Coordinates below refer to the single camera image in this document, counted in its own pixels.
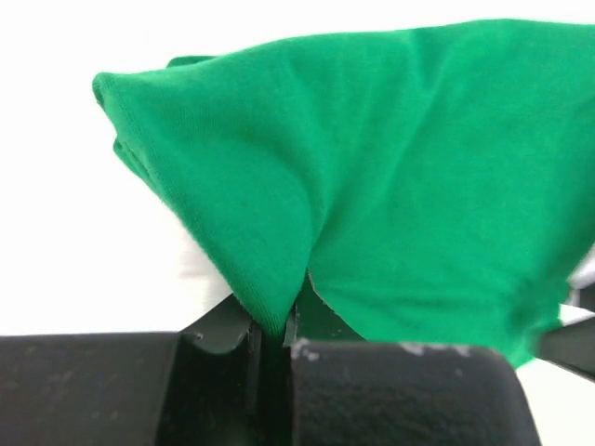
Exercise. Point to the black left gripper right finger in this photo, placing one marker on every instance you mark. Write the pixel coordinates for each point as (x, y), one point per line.
(346, 391)

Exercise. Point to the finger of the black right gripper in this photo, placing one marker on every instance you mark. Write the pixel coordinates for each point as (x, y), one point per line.
(570, 347)

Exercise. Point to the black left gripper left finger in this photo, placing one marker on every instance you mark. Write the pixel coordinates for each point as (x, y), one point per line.
(197, 386)

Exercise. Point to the green t shirt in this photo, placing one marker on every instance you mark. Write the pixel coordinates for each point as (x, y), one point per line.
(434, 185)

